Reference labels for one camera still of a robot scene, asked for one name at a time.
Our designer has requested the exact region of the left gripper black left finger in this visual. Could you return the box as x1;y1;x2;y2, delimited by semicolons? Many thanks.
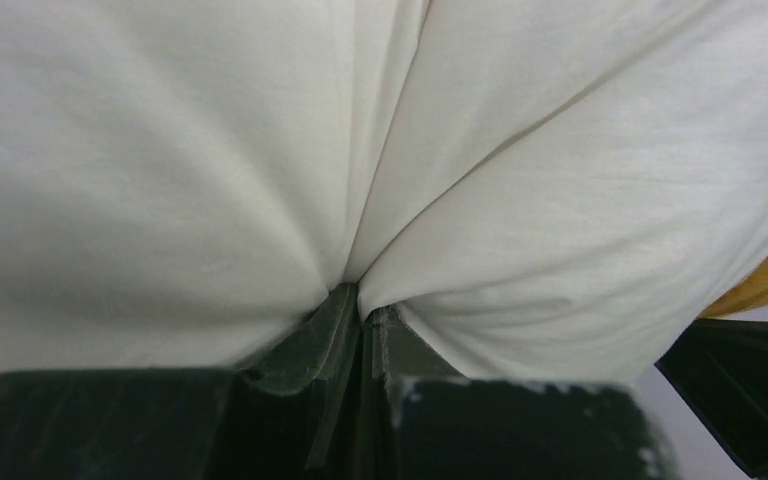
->
0;284;359;479

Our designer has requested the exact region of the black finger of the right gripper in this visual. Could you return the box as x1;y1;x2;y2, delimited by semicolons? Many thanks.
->
656;319;768;479

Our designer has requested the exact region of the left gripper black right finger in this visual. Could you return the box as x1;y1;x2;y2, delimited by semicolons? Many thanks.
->
364;307;678;479

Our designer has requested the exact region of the white pillow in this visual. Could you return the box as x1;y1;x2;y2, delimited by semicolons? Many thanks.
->
0;1;768;382

